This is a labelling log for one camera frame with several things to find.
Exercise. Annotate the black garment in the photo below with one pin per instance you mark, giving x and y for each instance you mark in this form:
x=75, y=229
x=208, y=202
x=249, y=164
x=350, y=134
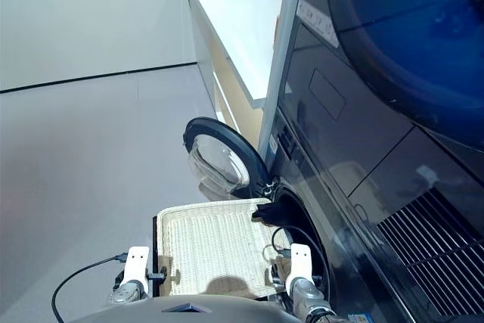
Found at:
x=268, y=212

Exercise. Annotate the pale woven basket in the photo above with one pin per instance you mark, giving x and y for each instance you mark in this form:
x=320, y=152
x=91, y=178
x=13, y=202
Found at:
x=215, y=247

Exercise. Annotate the round washing machine door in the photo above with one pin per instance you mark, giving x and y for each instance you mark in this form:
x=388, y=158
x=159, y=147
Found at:
x=223, y=164

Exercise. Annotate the grey washing machine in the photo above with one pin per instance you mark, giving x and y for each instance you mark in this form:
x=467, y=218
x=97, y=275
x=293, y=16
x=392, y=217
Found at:
x=359, y=130

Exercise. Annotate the white machine label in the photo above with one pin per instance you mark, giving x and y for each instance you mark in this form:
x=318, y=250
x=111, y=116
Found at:
x=317, y=20

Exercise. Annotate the blue round machine door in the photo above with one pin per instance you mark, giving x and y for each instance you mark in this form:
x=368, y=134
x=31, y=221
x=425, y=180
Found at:
x=416, y=35

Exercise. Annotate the silver robot torso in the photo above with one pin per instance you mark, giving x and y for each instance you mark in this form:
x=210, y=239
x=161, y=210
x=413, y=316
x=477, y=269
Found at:
x=189, y=315

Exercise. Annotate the black vent grille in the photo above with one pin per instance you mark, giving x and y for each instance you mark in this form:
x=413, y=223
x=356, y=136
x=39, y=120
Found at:
x=435, y=243

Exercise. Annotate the small blue white sticker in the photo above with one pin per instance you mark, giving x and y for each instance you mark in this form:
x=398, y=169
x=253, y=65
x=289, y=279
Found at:
x=274, y=148

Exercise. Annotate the white counter with cabinet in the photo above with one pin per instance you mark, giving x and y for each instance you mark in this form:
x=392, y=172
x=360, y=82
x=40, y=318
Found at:
x=242, y=28

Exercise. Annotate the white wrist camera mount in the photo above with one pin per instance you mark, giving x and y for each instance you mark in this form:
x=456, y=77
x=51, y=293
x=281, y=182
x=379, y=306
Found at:
x=300, y=266
x=136, y=266

